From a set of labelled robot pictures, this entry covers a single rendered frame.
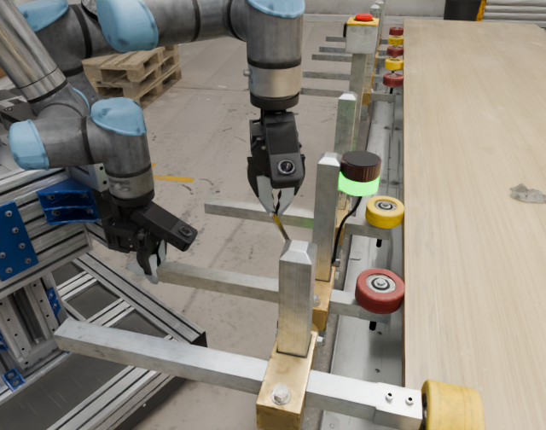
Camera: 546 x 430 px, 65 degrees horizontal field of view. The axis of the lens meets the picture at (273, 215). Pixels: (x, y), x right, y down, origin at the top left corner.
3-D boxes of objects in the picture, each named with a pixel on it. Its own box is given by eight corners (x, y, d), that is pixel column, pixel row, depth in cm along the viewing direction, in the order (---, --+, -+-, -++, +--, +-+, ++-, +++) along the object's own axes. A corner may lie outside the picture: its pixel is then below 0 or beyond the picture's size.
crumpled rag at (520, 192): (503, 197, 96) (507, 188, 94) (510, 184, 100) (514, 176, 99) (548, 210, 91) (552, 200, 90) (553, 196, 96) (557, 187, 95)
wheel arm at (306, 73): (302, 79, 206) (302, 70, 203) (303, 77, 209) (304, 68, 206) (395, 86, 197) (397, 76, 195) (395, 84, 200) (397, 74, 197)
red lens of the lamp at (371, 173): (338, 178, 64) (339, 165, 63) (342, 161, 69) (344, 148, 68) (379, 183, 63) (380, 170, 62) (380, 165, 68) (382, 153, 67)
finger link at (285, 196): (289, 200, 77) (290, 154, 71) (294, 220, 72) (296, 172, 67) (272, 201, 77) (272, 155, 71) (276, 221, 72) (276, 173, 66)
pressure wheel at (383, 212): (378, 261, 93) (386, 217, 87) (353, 242, 99) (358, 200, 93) (403, 248, 97) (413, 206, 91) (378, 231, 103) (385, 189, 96)
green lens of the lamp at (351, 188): (336, 193, 66) (338, 180, 64) (341, 175, 70) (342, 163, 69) (376, 198, 64) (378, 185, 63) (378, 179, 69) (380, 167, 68)
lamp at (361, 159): (328, 274, 75) (339, 164, 63) (333, 254, 80) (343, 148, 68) (363, 280, 74) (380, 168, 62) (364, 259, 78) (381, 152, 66)
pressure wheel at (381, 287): (347, 340, 75) (354, 293, 69) (351, 308, 82) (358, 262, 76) (394, 350, 74) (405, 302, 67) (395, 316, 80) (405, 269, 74)
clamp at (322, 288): (296, 326, 75) (297, 305, 72) (310, 276, 86) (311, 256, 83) (328, 332, 74) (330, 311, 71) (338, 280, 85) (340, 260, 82)
